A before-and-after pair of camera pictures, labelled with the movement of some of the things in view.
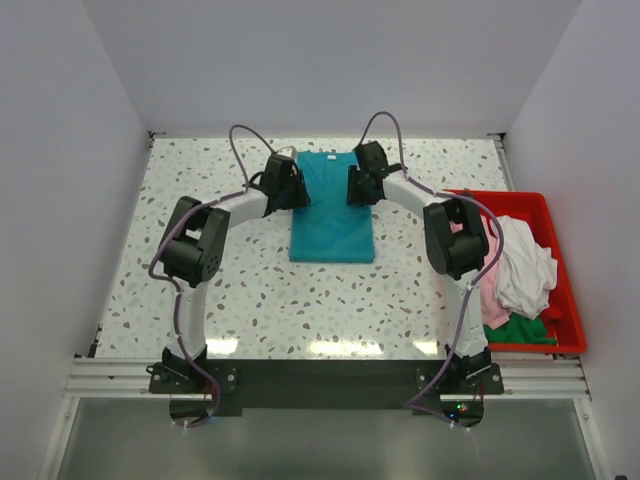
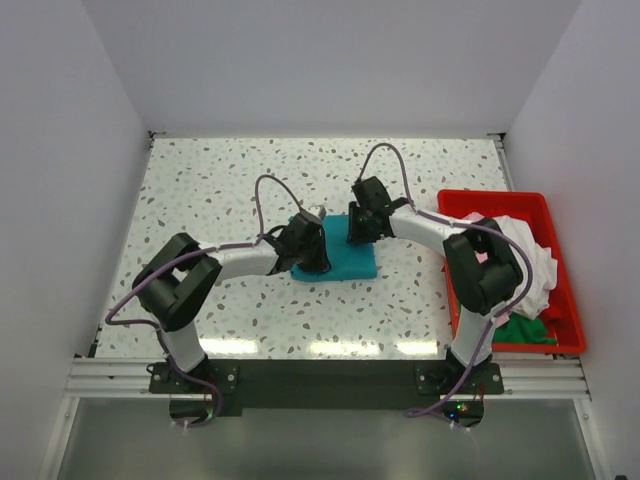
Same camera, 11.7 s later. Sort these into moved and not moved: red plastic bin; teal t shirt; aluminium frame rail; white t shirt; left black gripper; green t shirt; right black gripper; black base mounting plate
Moved: left black gripper; right black gripper; teal t shirt
Not moved: black base mounting plate; white t shirt; green t shirt; aluminium frame rail; red plastic bin
